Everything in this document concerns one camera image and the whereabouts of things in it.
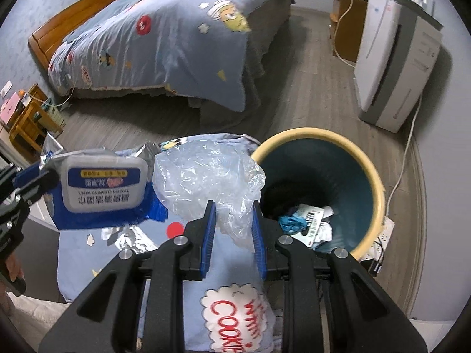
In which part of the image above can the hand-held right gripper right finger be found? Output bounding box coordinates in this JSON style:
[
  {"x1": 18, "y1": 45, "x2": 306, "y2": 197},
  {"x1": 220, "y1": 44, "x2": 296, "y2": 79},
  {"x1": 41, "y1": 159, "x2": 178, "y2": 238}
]
[{"x1": 251, "y1": 199, "x2": 429, "y2": 353}]

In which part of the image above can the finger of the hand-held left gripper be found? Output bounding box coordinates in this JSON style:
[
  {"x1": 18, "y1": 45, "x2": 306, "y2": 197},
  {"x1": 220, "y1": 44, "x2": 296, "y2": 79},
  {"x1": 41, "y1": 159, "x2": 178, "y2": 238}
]
[
  {"x1": 16, "y1": 169, "x2": 60, "y2": 207},
  {"x1": 0, "y1": 165, "x2": 41, "y2": 201}
]

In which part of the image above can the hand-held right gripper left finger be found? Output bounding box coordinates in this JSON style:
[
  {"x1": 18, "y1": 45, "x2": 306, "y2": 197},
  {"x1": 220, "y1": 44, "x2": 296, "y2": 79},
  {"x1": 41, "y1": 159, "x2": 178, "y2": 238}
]
[{"x1": 39, "y1": 200, "x2": 218, "y2": 353}]

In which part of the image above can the blue wet wipes pack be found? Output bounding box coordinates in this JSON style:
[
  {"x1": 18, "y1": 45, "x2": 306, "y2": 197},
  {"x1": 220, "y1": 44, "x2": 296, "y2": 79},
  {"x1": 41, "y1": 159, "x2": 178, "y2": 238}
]
[{"x1": 48, "y1": 148, "x2": 168, "y2": 230}]

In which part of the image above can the clear plastic bag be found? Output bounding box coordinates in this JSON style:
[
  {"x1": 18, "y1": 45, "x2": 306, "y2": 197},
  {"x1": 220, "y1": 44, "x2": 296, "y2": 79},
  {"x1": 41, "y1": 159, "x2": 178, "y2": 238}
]
[{"x1": 152, "y1": 140, "x2": 266, "y2": 254}]

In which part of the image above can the yellow rimmed trash bin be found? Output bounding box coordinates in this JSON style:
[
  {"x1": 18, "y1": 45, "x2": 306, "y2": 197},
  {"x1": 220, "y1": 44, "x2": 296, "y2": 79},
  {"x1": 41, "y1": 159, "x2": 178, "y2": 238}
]
[{"x1": 250, "y1": 127, "x2": 386, "y2": 262}]

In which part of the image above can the person's left hand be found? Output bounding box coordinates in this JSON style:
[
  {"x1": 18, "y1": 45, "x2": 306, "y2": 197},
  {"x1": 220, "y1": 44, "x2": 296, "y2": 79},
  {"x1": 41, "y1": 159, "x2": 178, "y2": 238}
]
[{"x1": 5, "y1": 255, "x2": 26, "y2": 284}]

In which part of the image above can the printed blue blanket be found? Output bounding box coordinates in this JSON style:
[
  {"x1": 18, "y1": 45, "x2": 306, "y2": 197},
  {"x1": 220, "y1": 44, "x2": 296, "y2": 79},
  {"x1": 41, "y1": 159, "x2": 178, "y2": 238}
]
[{"x1": 57, "y1": 132, "x2": 280, "y2": 353}]

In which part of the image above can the wooden nightstand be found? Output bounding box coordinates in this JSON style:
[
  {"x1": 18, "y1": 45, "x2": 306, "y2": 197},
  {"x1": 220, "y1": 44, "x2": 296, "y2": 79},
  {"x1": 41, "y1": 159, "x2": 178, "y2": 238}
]
[{"x1": 9, "y1": 83, "x2": 65, "y2": 155}]

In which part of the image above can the green white small box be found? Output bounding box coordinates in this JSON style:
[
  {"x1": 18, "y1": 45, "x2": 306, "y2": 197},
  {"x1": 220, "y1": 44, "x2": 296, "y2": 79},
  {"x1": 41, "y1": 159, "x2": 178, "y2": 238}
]
[{"x1": 35, "y1": 99, "x2": 65, "y2": 133}]

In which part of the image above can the pink box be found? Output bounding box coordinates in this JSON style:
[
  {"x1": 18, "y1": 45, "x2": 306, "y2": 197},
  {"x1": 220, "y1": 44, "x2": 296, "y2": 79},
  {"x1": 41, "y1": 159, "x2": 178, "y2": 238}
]
[{"x1": 0, "y1": 93, "x2": 21, "y2": 126}]

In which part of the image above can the crumpled silver wrapper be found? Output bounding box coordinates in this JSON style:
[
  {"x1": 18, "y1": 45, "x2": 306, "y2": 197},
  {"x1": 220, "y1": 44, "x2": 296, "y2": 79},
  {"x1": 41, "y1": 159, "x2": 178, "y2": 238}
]
[{"x1": 105, "y1": 224, "x2": 162, "y2": 256}]

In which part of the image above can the white fluffy rug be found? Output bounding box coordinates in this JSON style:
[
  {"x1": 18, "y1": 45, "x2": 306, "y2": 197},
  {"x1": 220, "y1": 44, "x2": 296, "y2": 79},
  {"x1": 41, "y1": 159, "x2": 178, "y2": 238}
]
[{"x1": 7, "y1": 294, "x2": 74, "y2": 353}]

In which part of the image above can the bed with blue duvet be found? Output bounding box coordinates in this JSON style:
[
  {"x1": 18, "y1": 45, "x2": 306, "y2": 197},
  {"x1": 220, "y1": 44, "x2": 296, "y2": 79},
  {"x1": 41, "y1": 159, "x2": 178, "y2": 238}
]
[{"x1": 48, "y1": 0, "x2": 295, "y2": 113}]

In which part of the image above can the white air purifier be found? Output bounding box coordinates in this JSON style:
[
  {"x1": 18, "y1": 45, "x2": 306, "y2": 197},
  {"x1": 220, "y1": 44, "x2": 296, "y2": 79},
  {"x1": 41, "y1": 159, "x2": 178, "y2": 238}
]
[{"x1": 353, "y1": 0, "x2": 444, "y2": 133}]

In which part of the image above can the wooden cabinet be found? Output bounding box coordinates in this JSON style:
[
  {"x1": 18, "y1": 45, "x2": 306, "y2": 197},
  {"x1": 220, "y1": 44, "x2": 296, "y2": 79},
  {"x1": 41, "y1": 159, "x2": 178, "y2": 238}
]
[{"x1": 329, "y1": 0, "x2": 369, "y2": 63}]

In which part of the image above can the thin white bedside cable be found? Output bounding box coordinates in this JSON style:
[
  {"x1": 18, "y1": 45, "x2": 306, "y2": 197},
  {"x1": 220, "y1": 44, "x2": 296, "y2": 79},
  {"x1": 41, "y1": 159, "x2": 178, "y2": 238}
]
[{"x1": 26, "y1": 74, "x2": 79, "y2": 109}]

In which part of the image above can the wooden bed frame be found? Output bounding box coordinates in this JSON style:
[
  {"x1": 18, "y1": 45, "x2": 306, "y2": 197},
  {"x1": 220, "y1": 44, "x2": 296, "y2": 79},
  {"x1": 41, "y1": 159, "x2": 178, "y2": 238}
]
[{"x1": 29, "y1": 0, "x2": 144, "y2": 72}]

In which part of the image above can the white purifier power cable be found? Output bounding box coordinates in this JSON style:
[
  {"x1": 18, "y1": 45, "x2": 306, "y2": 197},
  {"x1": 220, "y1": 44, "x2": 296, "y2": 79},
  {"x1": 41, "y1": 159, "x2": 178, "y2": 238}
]
[{"x1": 386, "y1": 96, "x2": 424, "y2": 217}]

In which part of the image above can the white charging cable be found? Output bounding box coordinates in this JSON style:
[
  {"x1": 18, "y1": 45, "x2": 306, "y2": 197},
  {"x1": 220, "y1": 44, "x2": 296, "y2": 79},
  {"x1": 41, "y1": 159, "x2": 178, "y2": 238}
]
[{"x1": 333, "y1": 0, "x2": 357, "y2": 69}]

